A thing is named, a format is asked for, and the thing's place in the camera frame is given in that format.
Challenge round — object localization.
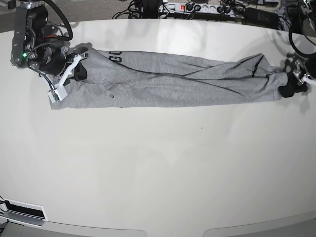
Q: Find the black power adapter box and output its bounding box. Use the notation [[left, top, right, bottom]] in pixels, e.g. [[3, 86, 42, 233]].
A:
[[242, 7, 280, 29]]

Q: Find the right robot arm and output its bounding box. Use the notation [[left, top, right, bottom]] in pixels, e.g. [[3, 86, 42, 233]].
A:
[[7, 0, 88, 87]]

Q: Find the grey t-shirt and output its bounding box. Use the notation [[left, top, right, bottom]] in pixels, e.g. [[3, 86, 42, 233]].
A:
[[50, 44, 288, 110]]

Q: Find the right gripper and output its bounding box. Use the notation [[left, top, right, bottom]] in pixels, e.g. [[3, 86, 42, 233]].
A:
[[37, 46, 87, 81]]

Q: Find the white power strip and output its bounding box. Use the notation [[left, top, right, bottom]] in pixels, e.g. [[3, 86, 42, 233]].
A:
[[158, 1, 244, 18]]

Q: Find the white cable slot box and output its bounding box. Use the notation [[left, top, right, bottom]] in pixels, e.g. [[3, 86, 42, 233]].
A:
[[0, 197, 48, 228]]

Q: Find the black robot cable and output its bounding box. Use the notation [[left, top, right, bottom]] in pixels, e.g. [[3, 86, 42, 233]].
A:
[[288, 0, 316, 57]]

